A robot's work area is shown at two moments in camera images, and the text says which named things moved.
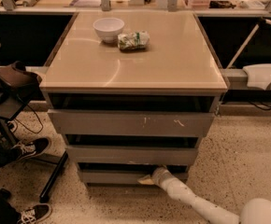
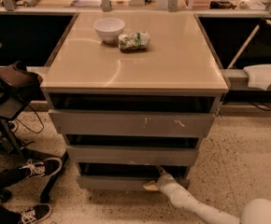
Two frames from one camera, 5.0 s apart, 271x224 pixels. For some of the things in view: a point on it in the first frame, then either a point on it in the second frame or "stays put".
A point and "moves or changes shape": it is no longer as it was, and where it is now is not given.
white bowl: [108, 28] stays put
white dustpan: [261, 75] stays put
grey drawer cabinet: [132, 91] stays put
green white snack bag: [134, 41] stays put
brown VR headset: [17, 75] stays put
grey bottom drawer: [125, 175] moves or changes shape
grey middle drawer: [133, 155] stays put
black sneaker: [27, 148] to [39, 167]
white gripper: [161, 175] to [165, 182]
